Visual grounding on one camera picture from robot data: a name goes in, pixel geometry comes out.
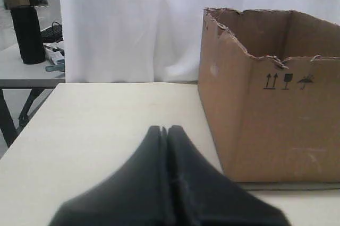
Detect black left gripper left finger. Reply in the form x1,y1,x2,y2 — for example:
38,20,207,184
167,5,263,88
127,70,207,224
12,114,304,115
50,126,170,225

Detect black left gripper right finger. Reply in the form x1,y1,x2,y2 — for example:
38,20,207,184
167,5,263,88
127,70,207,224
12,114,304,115
167,126,290,225

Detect white packets on side table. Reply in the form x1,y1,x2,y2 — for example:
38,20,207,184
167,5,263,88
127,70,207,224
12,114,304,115
43,41,65,65

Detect black cylinder roll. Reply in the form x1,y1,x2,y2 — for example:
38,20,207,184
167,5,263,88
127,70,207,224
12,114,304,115
10,6,46,65

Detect white backdrop curtain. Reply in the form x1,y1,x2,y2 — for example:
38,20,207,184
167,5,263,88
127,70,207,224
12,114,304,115
60,0,339,83

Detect grey side table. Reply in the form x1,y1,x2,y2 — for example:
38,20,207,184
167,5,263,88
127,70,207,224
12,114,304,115
1,44,65,147

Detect torn open cardboard box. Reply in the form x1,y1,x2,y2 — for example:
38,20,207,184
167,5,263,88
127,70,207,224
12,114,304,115
198,8,339,182

